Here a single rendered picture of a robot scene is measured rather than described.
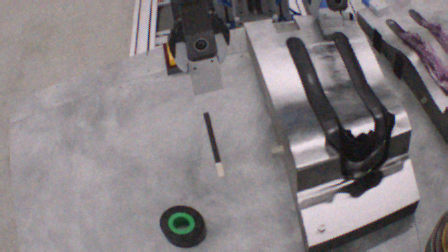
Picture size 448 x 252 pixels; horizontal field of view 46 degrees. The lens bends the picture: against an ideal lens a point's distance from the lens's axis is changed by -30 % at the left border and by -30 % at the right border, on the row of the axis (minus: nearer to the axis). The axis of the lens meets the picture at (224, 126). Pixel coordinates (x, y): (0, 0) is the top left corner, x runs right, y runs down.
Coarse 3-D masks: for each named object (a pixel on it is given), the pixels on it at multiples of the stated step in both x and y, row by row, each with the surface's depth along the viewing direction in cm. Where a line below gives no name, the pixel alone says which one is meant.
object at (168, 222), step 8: (176, 208) 121; (184, 208) 121; (192, 208) 121; (168, 216) 120; (176, 216) 120; (184, 216) 120; (192, 216) 120; (200, 216) 120; (160, 224) 119; (168, 224) 119; (176, 224) 122; (184, 224) 123; (192, 224) 119; (200, 224) 119; (168, 232) 118; (176, 232) 118; (184, 232) 118; (192, 232) 118; (200, 232) 118; (168, 240) 120; (176, 240) 117; (184, 240) 117; (192, 240) 118; (200, 240) 120
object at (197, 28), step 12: (204, 0) 109; (180, 12) 109; (192, 12) 109; (204, 12) 109; (192, 24) 108; (204, 24) 108; (192, 36) 108; (204, 36) 108; (192, 48) 108; (204, 48) 108; (216, 48) 108; (192, 60) 109
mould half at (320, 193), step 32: (256, 32) 135; (288, 32) 135; (320, 32) 135; (352, 32) 134; (256, 64) 136; (288, 64) 131; (320, 64) 130; (288, 96) 127; (352, 96) 124; (384, 96) 121; (288, 128) 118; (320, 128) 116; (352, 128) 115; (288, 160) 121; (320, 160) 113; (320, 192) 117; (352, 192) 116; (384, 192) 115; (416, 192) 113; (352, 224) 112; (384, 224) 115
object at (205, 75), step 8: (216, 56) 123; (192, 64) 123; (200, 64) 123; (208, 64) 123; (216, 64) 122; (192, 72) 122; (200, 72) 122; (208, 72) 122; (216, 72) 122; (192, 80) 122; (200, 80) 123; (208, 80) 123; (216, 80) 124; (200, 88) 125; (208, 88) 125; (216, 88) 125
